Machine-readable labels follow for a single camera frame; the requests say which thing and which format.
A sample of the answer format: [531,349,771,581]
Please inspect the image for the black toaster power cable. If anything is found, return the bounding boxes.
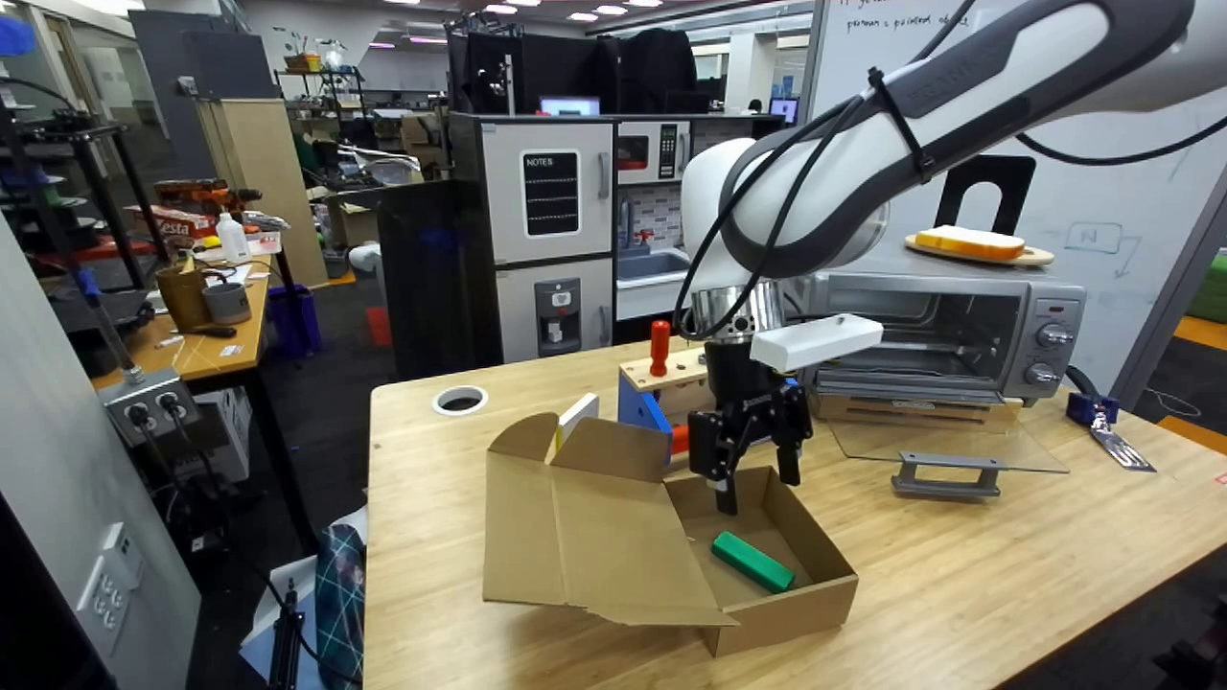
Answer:
[1060,360,1117,407]

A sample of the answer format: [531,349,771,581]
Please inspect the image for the whiteboard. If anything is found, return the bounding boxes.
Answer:
[805,0,1227,412]

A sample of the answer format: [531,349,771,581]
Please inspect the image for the green block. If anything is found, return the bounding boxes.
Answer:
[708,529,796,597]

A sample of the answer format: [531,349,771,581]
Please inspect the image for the white wall outlet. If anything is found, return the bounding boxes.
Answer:
[69,518,145,664]

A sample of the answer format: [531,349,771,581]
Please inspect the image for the tall wooden panel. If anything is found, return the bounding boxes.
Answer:
[201,94,332,291]

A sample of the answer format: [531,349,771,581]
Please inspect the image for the metal spatula blue holder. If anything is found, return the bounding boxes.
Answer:
[1062,386,1163,481]

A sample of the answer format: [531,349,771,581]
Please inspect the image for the computer monitor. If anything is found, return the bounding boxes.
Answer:
[538,94,605,122]

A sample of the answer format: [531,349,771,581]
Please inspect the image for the plaid cloth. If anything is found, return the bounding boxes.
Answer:
[312,518,373,690]

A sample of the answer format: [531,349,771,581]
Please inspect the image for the white bottle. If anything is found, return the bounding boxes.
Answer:
[211,207,252,270]

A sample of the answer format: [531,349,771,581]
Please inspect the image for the blue bin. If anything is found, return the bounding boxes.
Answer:
[263,279,325,363]

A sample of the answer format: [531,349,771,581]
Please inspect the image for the brown cardboard box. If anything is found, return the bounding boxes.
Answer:
[478,412,862,664]

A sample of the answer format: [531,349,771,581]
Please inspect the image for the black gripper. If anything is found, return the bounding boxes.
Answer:
[687,333,816,518]

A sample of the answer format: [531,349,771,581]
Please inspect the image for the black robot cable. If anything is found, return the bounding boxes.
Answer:
[669,0,1227,340]

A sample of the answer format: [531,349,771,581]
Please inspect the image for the small white microwave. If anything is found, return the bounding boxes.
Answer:
[615,119,693,191]

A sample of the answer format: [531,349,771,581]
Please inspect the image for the white table grommet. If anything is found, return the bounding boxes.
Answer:
[431,379,494,423]

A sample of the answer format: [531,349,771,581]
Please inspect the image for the black arch bracket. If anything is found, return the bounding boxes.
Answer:
[931,154,1038,243]

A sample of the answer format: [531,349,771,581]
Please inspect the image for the black cabinet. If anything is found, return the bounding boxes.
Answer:
[373,178,506,384]

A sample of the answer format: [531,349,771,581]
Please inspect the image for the white lab oven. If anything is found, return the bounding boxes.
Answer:
[491,259,621,368]
[474,114,621,270]

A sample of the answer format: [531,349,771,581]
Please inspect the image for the tan wooden plate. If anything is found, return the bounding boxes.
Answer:
[901,234,1060,271]

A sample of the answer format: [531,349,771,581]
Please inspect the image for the wooden side desk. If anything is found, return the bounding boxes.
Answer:
[86,260,280,394]

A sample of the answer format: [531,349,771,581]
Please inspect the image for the orange peg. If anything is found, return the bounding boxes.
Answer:
[644,320,675,384]

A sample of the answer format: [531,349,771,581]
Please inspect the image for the silver toaster oven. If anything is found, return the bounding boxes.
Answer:
[802,270,1092,416]

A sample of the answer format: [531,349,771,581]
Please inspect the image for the grey power box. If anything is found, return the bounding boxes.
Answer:
[95,368,206,452]

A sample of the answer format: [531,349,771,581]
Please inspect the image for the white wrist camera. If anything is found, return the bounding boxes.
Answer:
[748,311,891,379]

